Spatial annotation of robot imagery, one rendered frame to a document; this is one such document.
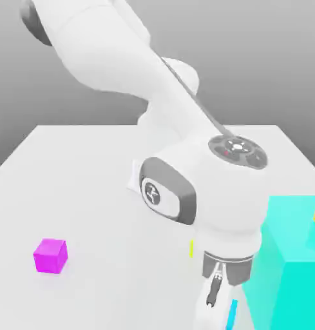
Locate large cyan box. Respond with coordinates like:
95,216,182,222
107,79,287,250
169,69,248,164
238,195,315,330

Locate small blue cube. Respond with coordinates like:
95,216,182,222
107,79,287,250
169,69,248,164
225,298,238,330

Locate small magenta cube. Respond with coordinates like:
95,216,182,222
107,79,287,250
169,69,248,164
32,238,69,275

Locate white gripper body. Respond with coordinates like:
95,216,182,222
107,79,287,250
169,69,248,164
193,280,245,330

